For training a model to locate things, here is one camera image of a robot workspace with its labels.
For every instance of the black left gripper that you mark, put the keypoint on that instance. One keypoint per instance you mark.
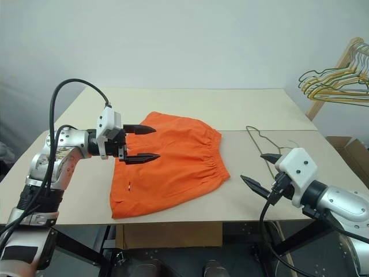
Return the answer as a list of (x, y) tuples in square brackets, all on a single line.
[(113, 147)]

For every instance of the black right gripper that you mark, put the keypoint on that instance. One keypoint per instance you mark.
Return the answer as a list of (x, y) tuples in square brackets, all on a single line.
[(281, 185)]

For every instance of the orange shorts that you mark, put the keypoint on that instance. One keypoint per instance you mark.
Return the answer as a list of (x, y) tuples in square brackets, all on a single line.
[(178, 161)]

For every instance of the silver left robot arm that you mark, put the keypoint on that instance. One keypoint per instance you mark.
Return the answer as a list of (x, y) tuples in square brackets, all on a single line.
[(67, 141)]

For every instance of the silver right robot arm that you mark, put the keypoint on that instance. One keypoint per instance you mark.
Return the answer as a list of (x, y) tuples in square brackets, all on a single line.
[(343, 199)]

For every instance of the wooden clothes rack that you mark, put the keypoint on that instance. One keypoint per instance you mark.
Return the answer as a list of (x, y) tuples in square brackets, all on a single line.
[(316, 106)]

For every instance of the open brown cardboard box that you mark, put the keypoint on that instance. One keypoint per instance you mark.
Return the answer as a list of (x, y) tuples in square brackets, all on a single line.
[(355, 155)]

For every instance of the flat brown cardboard box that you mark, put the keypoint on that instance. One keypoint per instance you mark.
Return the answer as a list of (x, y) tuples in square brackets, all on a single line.
[(173, 234)]

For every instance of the grey rounded shape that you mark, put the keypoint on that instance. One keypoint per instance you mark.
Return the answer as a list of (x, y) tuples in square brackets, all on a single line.
[(212, 269)]

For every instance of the dark rounded shape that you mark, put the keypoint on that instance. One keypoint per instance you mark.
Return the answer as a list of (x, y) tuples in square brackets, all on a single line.
[(150, 268)]

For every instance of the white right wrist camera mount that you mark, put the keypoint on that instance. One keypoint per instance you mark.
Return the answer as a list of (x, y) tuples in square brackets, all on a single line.
[(299, 164)]

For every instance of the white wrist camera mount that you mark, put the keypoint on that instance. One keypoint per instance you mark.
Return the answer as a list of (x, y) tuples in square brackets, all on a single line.
[(299, 164), (105, 121)]

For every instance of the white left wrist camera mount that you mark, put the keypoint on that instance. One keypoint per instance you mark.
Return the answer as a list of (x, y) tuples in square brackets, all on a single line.
[(105, 121)]

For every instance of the black metal table frame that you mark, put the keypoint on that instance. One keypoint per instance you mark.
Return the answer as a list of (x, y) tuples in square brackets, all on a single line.
[(83, 251)]

